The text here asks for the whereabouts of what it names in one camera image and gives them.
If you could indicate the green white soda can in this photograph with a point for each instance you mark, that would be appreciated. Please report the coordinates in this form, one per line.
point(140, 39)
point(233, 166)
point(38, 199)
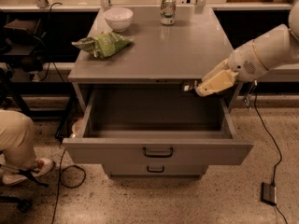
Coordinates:
point(167, 12)

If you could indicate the grey metal drawer cabinet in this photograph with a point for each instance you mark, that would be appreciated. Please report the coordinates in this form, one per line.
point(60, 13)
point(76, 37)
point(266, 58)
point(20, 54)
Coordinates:
point(160, 56)

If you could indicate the white ceramic bowl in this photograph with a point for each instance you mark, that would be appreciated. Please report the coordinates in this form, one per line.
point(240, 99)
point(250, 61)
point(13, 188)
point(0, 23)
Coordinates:
point(118, 18)

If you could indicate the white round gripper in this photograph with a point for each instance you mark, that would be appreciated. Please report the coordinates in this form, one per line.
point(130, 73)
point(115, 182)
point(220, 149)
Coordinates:
point(244, 62)

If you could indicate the black power adapter box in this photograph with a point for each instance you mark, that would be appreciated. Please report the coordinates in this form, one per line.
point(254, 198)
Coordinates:
point(269, 194)

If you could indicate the open grey top drawer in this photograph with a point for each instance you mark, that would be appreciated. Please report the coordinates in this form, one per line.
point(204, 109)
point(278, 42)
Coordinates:
point(155, 126)

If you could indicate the dark equipment on left shelf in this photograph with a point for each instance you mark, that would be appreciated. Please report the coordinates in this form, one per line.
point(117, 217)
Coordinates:
point(22, 44)

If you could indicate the white sneaker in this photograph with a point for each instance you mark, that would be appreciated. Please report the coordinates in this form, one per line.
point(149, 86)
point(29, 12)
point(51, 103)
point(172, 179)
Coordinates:
point(13, 176)

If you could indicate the dark rxbar chocolate bar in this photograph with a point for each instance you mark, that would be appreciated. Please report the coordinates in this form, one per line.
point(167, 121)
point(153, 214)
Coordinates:
point(189, 85)

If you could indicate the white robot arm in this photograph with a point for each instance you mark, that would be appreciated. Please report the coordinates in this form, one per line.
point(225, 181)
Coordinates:
point(279, 45)

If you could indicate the green chip bag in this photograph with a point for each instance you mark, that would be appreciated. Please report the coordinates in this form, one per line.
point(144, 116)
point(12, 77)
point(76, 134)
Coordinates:
point(104, 45)

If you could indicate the beige trouser leg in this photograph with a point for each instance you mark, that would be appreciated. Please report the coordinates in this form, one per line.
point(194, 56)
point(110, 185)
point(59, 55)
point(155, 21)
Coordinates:
point(16, 139)

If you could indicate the closed grey lower drawer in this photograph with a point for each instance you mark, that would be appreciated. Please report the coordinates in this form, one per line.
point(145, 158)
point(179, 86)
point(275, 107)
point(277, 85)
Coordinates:
point(144, 170)

